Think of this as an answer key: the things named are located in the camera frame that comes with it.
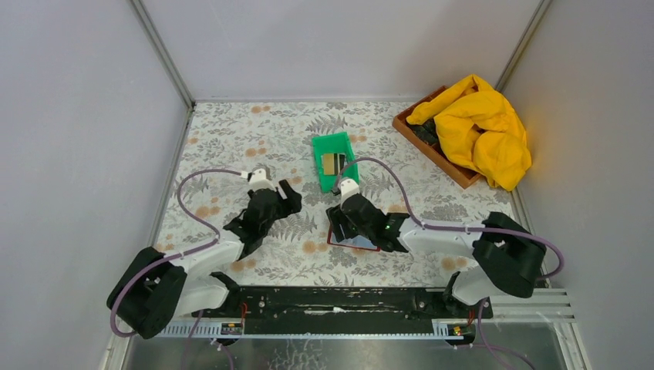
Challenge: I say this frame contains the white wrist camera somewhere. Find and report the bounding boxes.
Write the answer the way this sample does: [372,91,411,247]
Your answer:
[332,177,360,203]
[248,167,275,192]

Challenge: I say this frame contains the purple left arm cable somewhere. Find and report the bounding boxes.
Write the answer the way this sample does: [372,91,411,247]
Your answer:
[109,169,257,370]

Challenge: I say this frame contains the yellow cloth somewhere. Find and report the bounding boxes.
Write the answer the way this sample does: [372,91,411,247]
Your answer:
[406,74,532,191]

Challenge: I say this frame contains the green plastic bin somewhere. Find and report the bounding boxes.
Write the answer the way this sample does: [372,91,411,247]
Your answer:
[312,132,359,193]

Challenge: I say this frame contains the floral patterned table mat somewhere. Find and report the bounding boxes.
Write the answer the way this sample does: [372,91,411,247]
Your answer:
[155,102,514,287]

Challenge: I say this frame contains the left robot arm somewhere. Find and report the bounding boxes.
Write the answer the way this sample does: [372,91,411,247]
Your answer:
[106,180,302,339]

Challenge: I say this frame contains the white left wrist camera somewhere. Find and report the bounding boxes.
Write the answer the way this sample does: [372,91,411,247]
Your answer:
[248,167,275,192]

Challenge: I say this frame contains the gold credit card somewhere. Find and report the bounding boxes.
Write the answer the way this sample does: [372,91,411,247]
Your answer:
[322,153,335,176]

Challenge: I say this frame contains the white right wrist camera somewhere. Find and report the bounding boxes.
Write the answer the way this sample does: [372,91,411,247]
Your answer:
[332,177,360,203]

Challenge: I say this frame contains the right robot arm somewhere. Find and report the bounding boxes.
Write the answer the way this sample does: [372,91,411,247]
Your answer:
[326,194,547,318]

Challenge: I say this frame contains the brown wooden tray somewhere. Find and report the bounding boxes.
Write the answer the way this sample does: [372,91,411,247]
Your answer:
[393,86,483,189]

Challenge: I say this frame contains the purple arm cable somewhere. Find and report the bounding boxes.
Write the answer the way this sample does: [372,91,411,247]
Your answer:
[332,156,566,370]
[109,169,257,370]

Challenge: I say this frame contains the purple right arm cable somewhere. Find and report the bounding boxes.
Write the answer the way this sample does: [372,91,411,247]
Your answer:
[332,156,566,370]

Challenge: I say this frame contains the red leather card holder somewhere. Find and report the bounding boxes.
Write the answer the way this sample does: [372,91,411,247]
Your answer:
[326,207,381,251]

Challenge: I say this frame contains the black VIP credit card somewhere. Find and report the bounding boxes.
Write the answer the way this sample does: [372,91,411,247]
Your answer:
[333,153,347,175]

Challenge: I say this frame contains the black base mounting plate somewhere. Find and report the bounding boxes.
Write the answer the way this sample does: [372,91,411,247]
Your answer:
[204,286,493,336]

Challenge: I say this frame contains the dark items in tray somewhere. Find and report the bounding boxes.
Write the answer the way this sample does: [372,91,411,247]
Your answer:
[410,118,440,146]

